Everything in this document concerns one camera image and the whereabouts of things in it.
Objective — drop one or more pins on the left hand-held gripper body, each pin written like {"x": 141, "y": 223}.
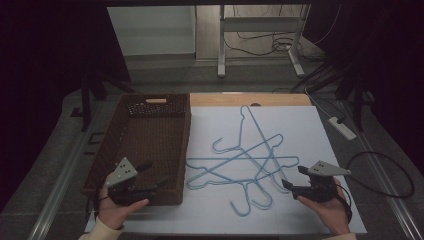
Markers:
{"x": 121, "y": 173}

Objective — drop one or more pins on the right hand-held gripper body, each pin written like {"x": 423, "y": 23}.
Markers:
{"x": 321, "y": 188}

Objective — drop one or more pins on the brown woven basket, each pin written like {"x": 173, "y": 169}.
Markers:
{"x": 150, "y": 143}

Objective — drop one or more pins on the person's right hand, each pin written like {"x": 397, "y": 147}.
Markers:
{"x": 331, "y": 213}

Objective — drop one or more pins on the person's left hand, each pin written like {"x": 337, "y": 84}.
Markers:
{"x": 111, "y": 213}

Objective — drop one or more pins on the white table mat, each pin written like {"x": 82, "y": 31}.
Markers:
{"x": 300, "y": 126}

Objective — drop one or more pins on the white power strip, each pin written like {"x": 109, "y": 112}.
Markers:
{"x": 342, "y": 129}

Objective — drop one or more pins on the black plug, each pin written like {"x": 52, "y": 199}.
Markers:
{"x": 340, "y": 120}

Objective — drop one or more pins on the black stand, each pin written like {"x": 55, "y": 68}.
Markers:
{"x": 358, "y": 96}
{"x": 87, "y": 96}

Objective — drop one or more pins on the white panel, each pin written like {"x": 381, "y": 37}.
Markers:
{"x": 151, "y": 30}

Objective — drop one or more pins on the white desk frame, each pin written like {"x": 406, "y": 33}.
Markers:
{"x": 260, "y": 24}

